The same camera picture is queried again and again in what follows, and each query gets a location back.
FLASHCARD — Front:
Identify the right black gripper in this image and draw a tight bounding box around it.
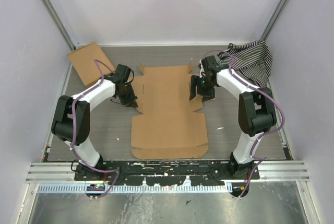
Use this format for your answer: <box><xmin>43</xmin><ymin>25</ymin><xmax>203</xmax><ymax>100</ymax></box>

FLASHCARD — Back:
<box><xmin>190</xmin><ymin>75</ymin><xmax>216</xmax><ymax>102</ymax></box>

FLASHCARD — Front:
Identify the brown cardboard box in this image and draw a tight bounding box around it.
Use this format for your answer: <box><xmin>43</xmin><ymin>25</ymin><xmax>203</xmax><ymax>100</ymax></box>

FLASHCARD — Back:
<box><xmin>131</xmin><ymin>63</ymin><xmax>208</xmax><ymax>160</ymax></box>
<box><xmin>67</xmin><ymin>42</ymin><xmax>115</xmax><ymax>87</ymax></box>

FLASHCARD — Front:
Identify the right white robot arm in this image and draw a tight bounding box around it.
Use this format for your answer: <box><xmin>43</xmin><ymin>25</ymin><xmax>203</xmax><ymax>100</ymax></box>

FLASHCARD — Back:
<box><xmin>189</xmin><ymin>55</ymin><xmax>277</xmax><ymax>180</ymax></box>

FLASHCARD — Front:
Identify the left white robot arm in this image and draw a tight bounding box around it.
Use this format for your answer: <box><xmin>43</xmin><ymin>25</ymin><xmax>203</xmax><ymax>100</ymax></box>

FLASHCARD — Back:
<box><xmin>51</xmin><ymin>60</ymin><xmax>138</xmax><ymax>181</ymax></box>

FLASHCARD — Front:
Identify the folded brown cardboard box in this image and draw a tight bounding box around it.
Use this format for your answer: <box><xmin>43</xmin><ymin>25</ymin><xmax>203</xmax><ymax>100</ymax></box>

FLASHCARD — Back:
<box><xmin>67</xmin><ymin>42</ymin><xmax>115</xmax><ymax>87</ymax></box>

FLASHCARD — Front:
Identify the striped black white cloth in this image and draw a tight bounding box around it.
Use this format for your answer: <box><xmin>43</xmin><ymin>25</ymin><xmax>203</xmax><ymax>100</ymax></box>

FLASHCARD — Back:
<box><xmin>218</xmin><ymin>40</ymin><xmax>273</xmax><ymax>87</ymax></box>

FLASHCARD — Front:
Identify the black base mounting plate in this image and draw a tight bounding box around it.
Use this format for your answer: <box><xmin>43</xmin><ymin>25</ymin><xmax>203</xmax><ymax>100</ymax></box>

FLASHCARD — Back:
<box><xmin>71</xmin><ymin>160</ymin><xmax>251</xmax><ymax>186</ymax></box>

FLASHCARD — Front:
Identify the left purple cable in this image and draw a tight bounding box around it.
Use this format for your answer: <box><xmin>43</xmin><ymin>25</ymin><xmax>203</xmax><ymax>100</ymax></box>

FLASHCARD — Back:
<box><xmin>69</xmin><ymin>59</ymin><xmax>121</xmax><ymax>199</ymax></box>

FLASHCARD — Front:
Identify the perforated cable duct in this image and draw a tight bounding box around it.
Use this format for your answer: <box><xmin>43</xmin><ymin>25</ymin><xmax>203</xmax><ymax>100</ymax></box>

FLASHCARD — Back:
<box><xmin>37</xmin><ymin>183</ymin><xmax>232</xmax><ymax>194</ymax></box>

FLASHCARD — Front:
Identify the aluminium front rail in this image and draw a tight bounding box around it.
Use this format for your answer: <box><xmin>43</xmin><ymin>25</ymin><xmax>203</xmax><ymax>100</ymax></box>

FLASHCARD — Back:
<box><xmin>26</xmin><ymin>160</ymin><xmax>309</xmax><ymax>183</ymax></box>

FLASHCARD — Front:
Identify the right aluminium corner post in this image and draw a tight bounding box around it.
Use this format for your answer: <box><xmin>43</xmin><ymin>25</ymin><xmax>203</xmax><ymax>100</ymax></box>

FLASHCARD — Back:
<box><xmin>260</xmin><ymin>0</ymin><xmax>289</xmax><ymax>41</ymax></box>

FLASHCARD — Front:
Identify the aluminium corner post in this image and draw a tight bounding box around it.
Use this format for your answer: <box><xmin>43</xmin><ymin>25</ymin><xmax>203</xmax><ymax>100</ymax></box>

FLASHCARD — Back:
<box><xmin>260</xmin><ymin>0</ymin><xmax>289</xmax><ymax>41</ymax></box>
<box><xmin>41</xmin><ymin>0</ymin><xmax>77</xmax><ymax>50</ymax></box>

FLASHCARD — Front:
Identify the left aluminium corner post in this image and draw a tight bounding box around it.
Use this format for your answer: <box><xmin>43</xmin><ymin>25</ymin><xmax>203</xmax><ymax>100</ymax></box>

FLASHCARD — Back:
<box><xmin>41</xmin><ymin>0</ymin><xmax>77</xmax><ymax>50</ymax></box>

